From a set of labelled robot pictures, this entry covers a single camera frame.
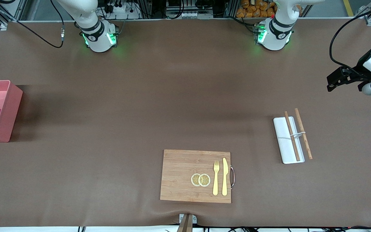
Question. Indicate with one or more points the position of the brown wooden chopstick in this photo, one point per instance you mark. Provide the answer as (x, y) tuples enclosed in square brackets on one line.
[(290, 129), (308, 148)]

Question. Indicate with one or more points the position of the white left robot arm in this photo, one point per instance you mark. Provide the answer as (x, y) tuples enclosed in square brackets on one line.
[(274, 40)]

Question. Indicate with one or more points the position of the grey metal table bracket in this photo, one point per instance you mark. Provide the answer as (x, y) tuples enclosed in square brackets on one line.
[(194, 219)]

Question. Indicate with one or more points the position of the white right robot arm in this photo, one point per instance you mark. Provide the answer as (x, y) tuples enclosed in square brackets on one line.
[(98, 42)]

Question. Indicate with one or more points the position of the yellow fork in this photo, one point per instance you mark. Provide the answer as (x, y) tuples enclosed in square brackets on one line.
[(215, 183)]

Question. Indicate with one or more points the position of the white chopstick rest tray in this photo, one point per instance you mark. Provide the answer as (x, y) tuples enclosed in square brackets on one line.
[(283, 141)]

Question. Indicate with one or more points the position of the brown bar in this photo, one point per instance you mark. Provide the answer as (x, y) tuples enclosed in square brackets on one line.
[(185, 225)]

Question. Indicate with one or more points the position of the white power strip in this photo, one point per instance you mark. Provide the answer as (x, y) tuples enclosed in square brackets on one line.
[(121, 9)]

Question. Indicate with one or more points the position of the lemon slice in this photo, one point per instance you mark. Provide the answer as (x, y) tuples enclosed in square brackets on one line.
[(204, 180), (194, 179)]

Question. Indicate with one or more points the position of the pink plastic bin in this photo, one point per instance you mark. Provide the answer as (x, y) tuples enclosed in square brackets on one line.
[(11, 106)]

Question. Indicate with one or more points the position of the white terminal block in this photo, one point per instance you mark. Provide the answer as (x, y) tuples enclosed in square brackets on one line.
[(188, 14)]

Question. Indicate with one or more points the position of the orange packaged goods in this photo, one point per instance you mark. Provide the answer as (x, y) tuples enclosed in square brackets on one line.
[(253, 11)]

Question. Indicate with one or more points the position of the yellow knife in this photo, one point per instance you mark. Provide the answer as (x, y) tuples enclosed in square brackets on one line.
[(224, 174)]

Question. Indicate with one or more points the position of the wooden cutting board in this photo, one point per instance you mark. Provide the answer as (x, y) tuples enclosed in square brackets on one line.
[(179, 167)]

